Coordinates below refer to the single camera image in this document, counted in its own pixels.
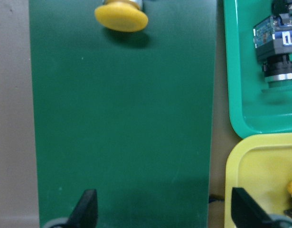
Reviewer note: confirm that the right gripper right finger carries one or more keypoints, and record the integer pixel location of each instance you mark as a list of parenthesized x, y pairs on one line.
[(247, 213)]

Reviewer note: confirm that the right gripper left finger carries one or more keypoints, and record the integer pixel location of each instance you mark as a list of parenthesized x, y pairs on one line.
[(84, 215)]

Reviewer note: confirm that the green push button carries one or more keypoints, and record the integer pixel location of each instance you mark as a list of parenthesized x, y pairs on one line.
[(273, 45)]

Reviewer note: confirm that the yellow plastic tray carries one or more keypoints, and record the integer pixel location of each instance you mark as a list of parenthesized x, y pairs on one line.
[(262, 165)]

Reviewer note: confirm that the green plastic tray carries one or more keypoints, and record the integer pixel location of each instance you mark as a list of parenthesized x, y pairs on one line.
[(259, 65)]

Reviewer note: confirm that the green conveyor belt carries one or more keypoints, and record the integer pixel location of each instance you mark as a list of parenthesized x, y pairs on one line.
[(127, 114)]

